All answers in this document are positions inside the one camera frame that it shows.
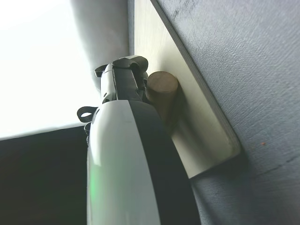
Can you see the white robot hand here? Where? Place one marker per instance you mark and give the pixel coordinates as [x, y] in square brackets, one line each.
[112, 164]

